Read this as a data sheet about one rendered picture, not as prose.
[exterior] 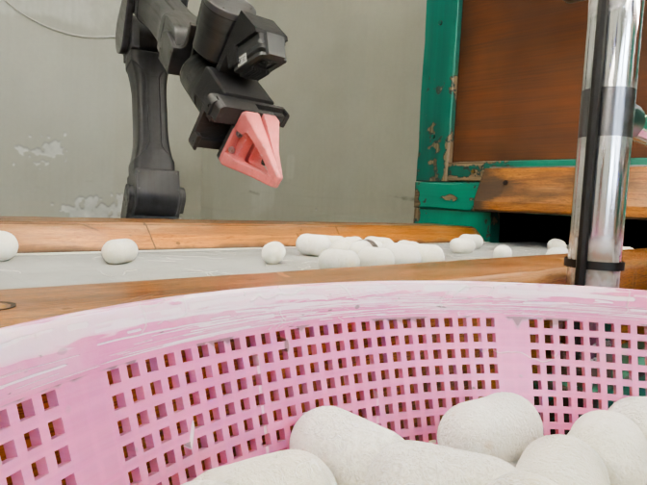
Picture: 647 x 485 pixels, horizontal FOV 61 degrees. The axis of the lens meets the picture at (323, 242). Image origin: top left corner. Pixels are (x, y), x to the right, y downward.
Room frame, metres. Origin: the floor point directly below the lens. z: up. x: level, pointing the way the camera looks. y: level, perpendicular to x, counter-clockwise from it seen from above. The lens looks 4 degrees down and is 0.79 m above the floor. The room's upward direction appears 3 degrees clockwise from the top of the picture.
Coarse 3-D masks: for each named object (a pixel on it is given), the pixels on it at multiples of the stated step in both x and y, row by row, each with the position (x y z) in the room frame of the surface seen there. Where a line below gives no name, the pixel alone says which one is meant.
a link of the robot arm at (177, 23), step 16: (128, 0) 0.85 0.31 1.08; (144, 0) 0.83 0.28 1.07; (160, 0) 0.79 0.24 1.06; (176, 0) 0.81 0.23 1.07; (128, 16) 0.86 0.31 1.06; (144, 16) 0.83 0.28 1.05; (160, 16) 0.76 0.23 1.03; (176, 16) 0.72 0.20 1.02; (192, 16) 0.75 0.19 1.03; (128, 32) 0.88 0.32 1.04; (160, 32) 0.73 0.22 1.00; (176, 32) 0.68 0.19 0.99
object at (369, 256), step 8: (368, 248) 0.44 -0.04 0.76; (376, 248) 0.43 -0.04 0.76; (384, 248) 0.43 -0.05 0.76; (360, 256) 0.44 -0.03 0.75; (368, 256) 0.43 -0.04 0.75; (376, 256) 0.43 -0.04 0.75; (384, 256) 0.43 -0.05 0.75; (392, 256) 0.43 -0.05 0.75; (360, 264) 0.44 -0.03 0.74; (368, 264) 0.43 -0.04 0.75; (376, 264) 0.43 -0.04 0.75; (384, 264) 0.43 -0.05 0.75; (392, 264) 0.43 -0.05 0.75
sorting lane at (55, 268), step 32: (32, 256) 0.42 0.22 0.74; (64, 256) 0.43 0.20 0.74; (96, 256) 0.44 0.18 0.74; (160, 256) 0.47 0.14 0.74; (192, 256) 0.48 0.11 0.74; (224, 256) 0.49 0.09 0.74; (256, 256) 0.51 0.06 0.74; (288, 256) 0.52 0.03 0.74; (448, 256) 0.61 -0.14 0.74; (480, 256) 0.63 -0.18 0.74; (512, 256) 0.65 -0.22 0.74; (0, 288) 0.28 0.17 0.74
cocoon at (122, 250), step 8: (112, 240) 0.40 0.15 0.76; (120, 240) 0.40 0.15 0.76; (128, 240) 0.41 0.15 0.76; (104, 248) 0.39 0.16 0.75; (112, 248) 0.39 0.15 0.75; (120, 248) 0.40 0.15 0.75; (128, 248) 0.40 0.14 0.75; (136, 248) 0.41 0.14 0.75; (104, 256) 0.39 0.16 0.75; (112, 256) 0.39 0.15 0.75; (120, 256) 0.40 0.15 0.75; (128, 256) 0.40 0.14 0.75; (136, 256) 0.42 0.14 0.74
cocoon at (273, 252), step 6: (264, 246) 0.45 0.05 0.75; (270, 246) 0.44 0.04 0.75; (276, 246) 0.44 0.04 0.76; (282, 246) 0.46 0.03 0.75; (264, 252) 0.44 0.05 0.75; (270, 252) 0.44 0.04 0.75; (276, 252) 0.44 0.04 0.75; (282, 252) 0.45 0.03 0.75; (264, 258) 0.44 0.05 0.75; (270, 258) 0.44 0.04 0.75; (276, 258) 0.44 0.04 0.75; (282, 258) 0.45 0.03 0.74
